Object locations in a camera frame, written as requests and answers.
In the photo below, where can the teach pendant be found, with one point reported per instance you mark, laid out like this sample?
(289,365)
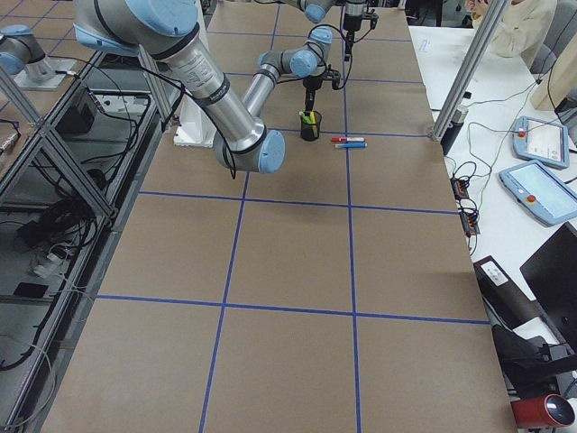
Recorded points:
(540,140)
(544,196)

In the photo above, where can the orange USB hub near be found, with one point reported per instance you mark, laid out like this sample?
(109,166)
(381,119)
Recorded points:
(469,218)

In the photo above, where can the red cylindrical speaker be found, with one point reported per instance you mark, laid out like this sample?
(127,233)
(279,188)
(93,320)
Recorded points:
(546,411)

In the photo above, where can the near teach pendant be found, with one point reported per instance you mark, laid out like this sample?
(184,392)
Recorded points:
(544,196)

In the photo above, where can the blue marker pen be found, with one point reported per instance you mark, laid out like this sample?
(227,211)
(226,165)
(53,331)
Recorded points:
(353,145)

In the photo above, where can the orange usb hub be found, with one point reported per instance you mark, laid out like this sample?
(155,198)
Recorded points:
(460,188)
(469,218)

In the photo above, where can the brown paper table mat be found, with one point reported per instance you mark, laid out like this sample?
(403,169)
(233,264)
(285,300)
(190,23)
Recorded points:
(335,295)

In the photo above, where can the aluminium frame post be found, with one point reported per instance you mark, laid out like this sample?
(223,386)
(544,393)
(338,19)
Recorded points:
(471,61)

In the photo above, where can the black monitor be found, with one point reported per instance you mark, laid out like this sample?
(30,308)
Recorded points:
(550,273)

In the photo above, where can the black mesh pen cup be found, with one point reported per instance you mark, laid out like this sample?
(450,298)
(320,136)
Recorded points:
(310,132)

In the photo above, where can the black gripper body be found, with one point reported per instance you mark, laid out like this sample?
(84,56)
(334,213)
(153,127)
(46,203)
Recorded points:
(310,85)
(352,24)

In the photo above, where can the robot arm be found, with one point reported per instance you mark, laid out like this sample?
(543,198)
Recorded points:
(169,32)
(355,13)

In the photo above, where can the red marker pen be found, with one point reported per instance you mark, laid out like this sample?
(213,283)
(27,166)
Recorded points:
(347,139)

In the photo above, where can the orange USB hub far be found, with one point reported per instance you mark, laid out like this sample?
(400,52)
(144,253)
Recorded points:
(460,188)

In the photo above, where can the aluminium frame rack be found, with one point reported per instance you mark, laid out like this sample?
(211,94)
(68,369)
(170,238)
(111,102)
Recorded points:
(72,165)

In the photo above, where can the seated person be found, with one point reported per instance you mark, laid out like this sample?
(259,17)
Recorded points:
(522,29)

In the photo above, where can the far teach pendant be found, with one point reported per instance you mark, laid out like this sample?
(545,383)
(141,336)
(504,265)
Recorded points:
(540,140)

